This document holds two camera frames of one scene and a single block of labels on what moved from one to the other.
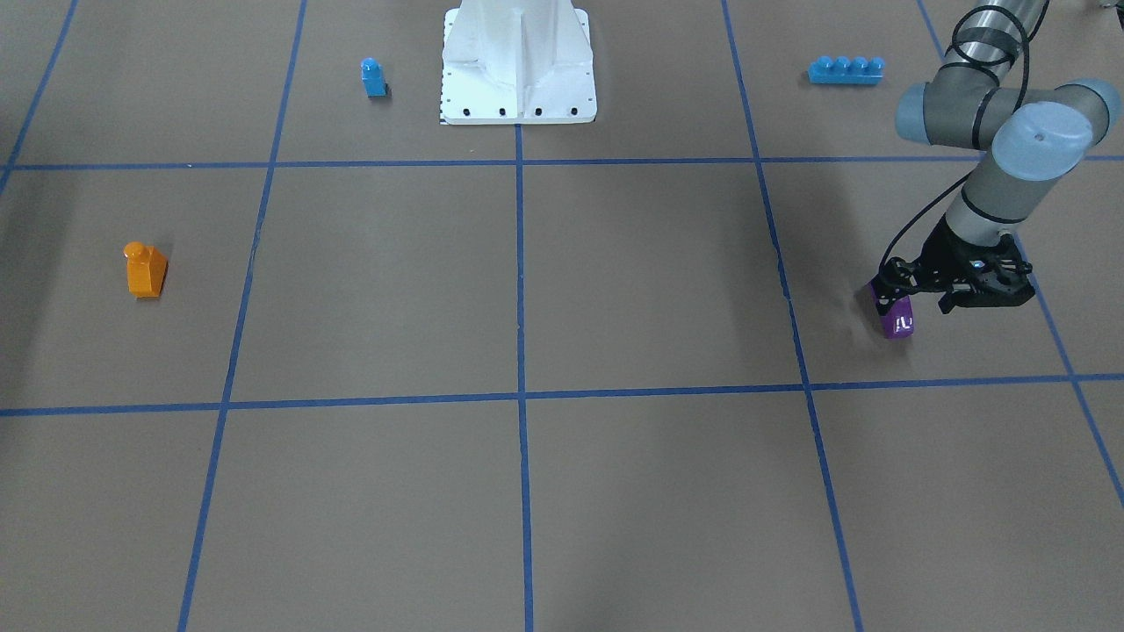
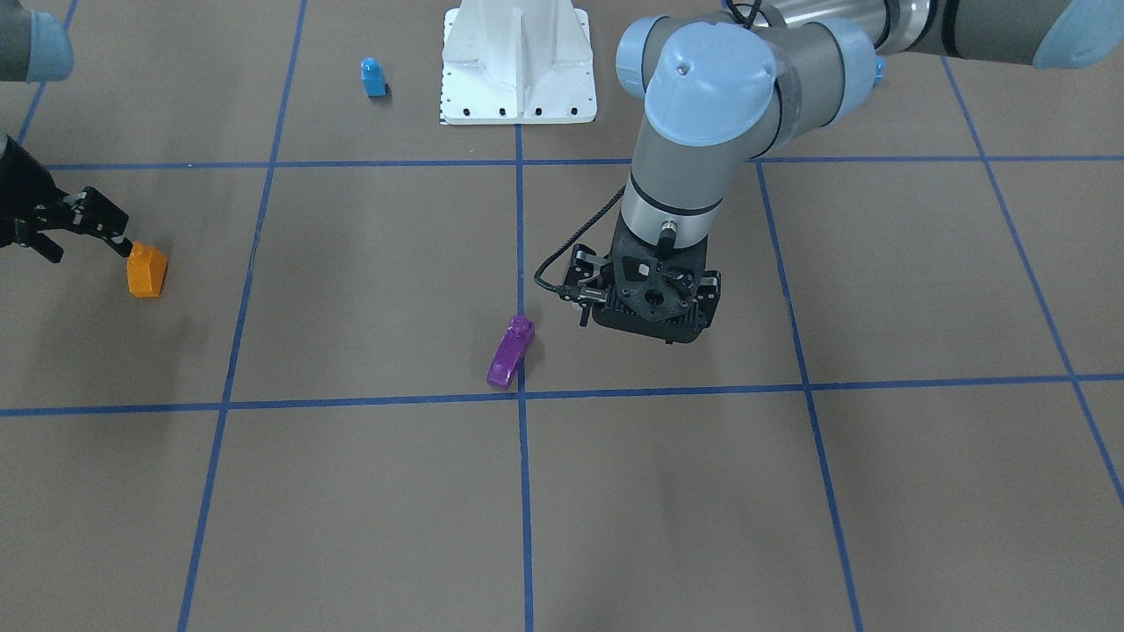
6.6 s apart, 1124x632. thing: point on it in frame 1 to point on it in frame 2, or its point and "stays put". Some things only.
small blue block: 374,78 stays put
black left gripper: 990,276 to 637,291
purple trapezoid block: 899,321 to 507,358
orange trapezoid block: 146,268 stays put
